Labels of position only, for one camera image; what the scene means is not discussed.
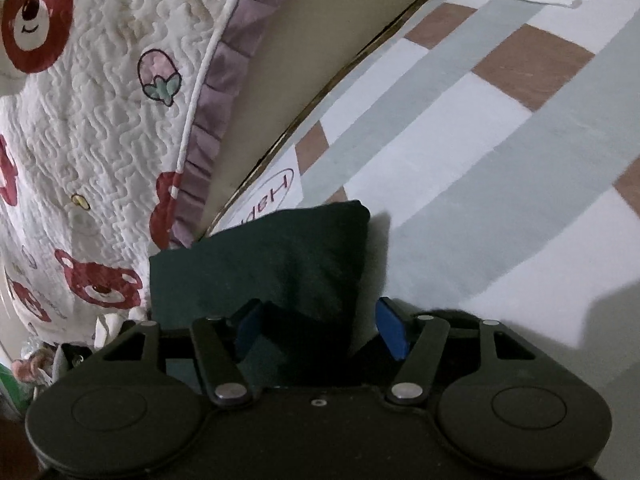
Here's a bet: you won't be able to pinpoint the white bear print quilt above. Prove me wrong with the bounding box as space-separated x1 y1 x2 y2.
1 0 284 346

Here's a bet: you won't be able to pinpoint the grey bunny plush toy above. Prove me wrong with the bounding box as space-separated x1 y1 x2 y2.
10 338 93 393

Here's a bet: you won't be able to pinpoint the dark denim jeans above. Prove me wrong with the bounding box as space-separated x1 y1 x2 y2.
150 200 370 390

